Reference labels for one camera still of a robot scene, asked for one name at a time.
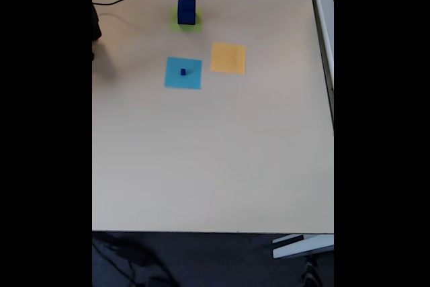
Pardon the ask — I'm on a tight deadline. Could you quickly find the white neighbouring table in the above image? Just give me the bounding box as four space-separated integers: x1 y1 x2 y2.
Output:
305 0 335 136

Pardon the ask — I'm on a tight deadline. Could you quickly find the white table foot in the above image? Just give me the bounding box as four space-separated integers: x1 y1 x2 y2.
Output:
271 234 335 260

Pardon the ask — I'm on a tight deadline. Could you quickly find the large blue cube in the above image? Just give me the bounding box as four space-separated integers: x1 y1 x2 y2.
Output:
177 0 197 26

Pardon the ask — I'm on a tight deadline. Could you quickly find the light blue paper square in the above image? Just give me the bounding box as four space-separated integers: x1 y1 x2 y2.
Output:
163 56 203 91

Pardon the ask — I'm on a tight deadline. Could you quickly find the orange paper square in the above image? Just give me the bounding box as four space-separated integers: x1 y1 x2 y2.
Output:
210 42 247 75

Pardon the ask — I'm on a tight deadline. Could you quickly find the green paper square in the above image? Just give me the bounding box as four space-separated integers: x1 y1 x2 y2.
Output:
169 5 204 34

